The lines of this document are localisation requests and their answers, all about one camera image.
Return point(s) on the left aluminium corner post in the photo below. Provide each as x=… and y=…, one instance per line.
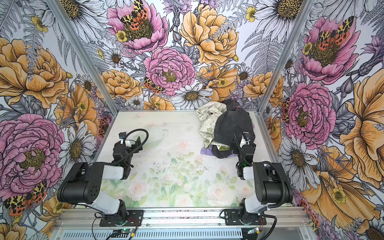
x=76, y=42

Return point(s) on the black cloth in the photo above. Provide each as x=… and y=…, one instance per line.
x=231, y=127

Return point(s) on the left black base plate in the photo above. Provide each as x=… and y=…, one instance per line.
x=132, y=218

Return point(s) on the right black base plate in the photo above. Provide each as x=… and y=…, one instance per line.
x=234, y=217

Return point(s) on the aluminium front rail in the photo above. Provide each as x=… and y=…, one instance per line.
x=173, y=218

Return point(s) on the aluminium corner post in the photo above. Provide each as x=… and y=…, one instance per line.
x=291, y=40
x=76, y=42

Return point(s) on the purple cloth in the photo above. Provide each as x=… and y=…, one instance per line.
x=207, y=151

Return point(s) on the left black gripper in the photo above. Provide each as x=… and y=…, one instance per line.
x=132, y=148

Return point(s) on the right aluminium corner post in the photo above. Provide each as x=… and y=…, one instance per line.
x=291, y=40

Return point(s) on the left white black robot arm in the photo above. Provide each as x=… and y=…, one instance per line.
x=82, y=185

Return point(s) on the white vented cable duct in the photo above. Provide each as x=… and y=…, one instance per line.
x=154, y=234

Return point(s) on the cream patterned cloth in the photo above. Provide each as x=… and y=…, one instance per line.
x=208, y=114

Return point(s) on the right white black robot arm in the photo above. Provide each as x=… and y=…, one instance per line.
x=272, y=187

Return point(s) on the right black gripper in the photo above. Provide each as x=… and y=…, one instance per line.
x=247, y=150

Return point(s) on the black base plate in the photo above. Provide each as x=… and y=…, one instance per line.
x=234, y=217
x=132, y=218

